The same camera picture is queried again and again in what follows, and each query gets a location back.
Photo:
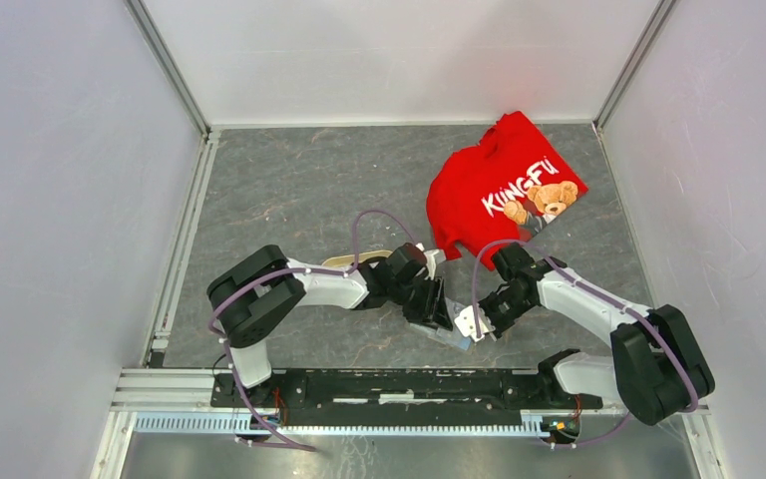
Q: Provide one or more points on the aluminium frame rail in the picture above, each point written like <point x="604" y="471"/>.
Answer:
<point x="170" y="400"/>

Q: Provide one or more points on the beige oval tray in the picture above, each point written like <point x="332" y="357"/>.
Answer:
<point x="349" y="259"/>

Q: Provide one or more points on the red kung fu t-shirt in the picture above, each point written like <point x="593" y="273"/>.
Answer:
<point x="508" y="186"/>

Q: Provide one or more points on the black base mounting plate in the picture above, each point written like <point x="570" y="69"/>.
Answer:
<point x="402" y="397"/>

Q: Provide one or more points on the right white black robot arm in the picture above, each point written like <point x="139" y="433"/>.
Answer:
<point x="655" y="366"/>

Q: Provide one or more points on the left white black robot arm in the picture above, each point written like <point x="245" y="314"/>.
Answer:
<point x="252" y="298"/>

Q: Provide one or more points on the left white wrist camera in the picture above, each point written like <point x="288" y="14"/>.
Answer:
<point x="434" y="257"/>

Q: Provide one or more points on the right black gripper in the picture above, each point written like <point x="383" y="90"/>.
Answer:
<point x="499" y="327"/>

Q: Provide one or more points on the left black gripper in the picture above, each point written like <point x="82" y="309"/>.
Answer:
<point x="432" y="310"/>

